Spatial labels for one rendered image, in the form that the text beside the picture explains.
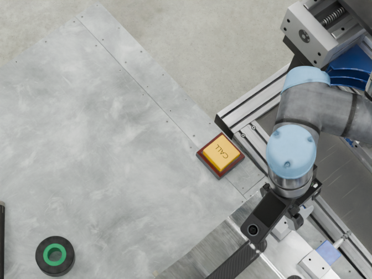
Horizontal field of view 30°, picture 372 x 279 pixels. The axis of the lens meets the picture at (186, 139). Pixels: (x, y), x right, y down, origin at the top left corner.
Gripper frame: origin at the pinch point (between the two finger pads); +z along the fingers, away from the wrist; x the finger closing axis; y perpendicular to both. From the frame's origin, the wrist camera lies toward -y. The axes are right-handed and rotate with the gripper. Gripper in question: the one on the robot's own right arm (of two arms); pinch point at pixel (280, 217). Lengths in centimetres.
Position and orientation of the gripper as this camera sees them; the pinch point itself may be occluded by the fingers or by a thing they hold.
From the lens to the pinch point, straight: 141.2
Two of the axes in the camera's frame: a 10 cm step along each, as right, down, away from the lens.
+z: 1.2, 3.8, 9.2
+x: -6.6, -6.6, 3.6
